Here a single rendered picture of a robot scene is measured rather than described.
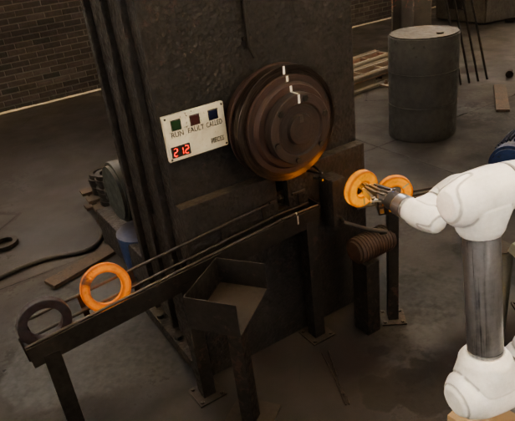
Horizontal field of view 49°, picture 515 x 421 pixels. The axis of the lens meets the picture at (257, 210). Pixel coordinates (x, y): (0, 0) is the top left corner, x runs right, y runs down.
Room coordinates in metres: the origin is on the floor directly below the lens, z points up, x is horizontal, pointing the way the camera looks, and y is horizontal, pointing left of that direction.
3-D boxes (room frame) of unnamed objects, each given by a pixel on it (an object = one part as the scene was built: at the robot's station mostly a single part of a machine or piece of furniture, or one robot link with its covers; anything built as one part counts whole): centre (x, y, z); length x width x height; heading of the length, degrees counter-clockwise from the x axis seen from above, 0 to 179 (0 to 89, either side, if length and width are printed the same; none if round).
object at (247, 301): (1.69, 0.15, 0.36); 0.26 x 0.20 x 0.72; 154
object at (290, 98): (2.09, -0.20, 1.11); 0.28 x 0.06 x 0.28; 119
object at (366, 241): (2.22, -0.50, 0.27); 0.22 x 0.13 x 0.53; 119
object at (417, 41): (4.76, -1.56, 0.45); 0.59 x 0.59 x 0.89
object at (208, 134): (2.10, 0.20, 1.15); 0.26 x 0.02 x 0.18; 119
